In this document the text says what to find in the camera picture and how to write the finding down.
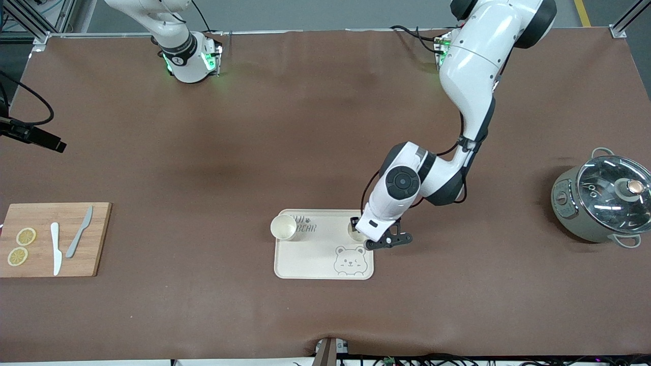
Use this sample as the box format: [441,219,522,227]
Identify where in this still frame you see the cream paper cup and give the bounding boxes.
[270,214,298,241]

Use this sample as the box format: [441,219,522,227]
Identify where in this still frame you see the cream tray with bear print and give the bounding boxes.
[274,209,374,280]

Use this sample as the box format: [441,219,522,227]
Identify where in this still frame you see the grey plastic knife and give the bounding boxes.
[65,205,94,259]

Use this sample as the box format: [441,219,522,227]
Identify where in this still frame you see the white plastic knife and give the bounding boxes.
[50,222,63,277]

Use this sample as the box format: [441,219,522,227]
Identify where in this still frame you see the wooden cutting board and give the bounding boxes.
[0,202,112,278]

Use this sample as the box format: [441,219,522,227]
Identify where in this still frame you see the grey electric pot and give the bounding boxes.
[551,147,651,249]

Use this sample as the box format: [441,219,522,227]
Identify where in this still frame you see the glass pot lid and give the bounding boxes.
[576,155,651,234]

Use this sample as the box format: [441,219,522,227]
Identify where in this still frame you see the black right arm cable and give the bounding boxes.
[0,70,54,126]

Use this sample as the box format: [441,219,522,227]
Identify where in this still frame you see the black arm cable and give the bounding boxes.
[0,70,54,126]
[361,109,476,214]

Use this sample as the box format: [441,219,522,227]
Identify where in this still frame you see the aluminium frame corner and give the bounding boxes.
[610,0,651,39]
[0,0,77,44]

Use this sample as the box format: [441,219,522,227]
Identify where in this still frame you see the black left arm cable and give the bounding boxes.
[361,109,476,214]

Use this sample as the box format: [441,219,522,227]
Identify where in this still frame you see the brown camera mount post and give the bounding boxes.
[314,337,349,366]

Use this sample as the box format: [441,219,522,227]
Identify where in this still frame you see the black left base cables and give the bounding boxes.
[391,24,446,54]

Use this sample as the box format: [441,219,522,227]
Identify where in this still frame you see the black right base cable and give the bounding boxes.
[191,0,224,36]

